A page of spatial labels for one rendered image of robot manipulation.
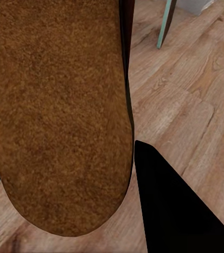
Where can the sandal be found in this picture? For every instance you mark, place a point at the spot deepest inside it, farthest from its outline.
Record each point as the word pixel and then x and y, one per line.
pixel 66 121

